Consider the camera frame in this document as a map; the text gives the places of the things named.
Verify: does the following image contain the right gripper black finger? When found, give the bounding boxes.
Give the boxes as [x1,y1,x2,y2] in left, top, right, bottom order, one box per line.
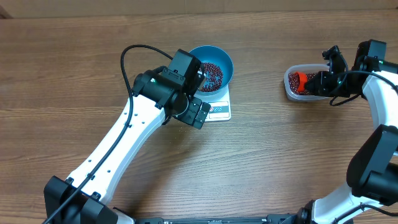
[304,82,322,96]
[306,71,324,86]

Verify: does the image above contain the red measuring scoop blue handle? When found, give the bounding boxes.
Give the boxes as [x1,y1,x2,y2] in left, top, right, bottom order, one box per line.
[295,72,308,92]

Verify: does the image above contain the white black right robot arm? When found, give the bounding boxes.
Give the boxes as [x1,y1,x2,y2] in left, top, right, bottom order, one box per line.
[266,39,397,223]

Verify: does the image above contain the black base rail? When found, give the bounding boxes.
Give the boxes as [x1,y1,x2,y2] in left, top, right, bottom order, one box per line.
[135,214,315,224]

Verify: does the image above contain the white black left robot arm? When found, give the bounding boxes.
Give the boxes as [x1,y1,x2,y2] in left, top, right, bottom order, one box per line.
[44,49,210,224]

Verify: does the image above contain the clear container of red beans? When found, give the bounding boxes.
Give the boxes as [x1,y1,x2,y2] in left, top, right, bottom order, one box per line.
[283,63,335,103]

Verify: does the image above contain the teal plastic bowl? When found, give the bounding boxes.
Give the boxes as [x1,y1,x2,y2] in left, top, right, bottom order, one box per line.
[189,45,234,90]

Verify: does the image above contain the red beans in bowl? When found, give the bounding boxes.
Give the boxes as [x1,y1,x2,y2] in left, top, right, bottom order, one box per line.
[200,62,223,92]

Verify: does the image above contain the white digital kitchen scale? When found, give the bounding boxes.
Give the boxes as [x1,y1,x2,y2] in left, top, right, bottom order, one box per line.
[195,85,231,122]

